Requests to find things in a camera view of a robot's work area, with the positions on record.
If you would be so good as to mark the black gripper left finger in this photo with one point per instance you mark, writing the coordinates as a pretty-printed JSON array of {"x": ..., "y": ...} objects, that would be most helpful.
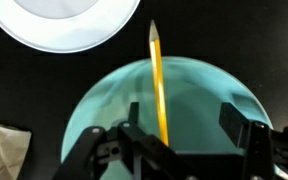
[{"x": 130, "y": 150}]

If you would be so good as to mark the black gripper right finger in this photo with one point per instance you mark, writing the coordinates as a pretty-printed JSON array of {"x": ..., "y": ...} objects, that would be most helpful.
[{"x": 267, "y": 153}]

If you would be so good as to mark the yellow pencil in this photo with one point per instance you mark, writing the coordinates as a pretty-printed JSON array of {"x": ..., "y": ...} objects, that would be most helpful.
[{"x": 158, "y": 83}]

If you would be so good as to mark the teal green bowl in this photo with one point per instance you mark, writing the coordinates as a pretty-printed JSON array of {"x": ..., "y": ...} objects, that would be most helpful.
[{"x": 197, "y": 96}]

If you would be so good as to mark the beige paper napkin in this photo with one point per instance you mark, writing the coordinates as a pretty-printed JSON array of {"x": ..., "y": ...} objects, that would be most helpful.
[{"x": 4, "y": 150}]

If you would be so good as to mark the white round plate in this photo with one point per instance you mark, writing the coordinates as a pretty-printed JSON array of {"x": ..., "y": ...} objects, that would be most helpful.
[{"x": 84, "y": 30}]

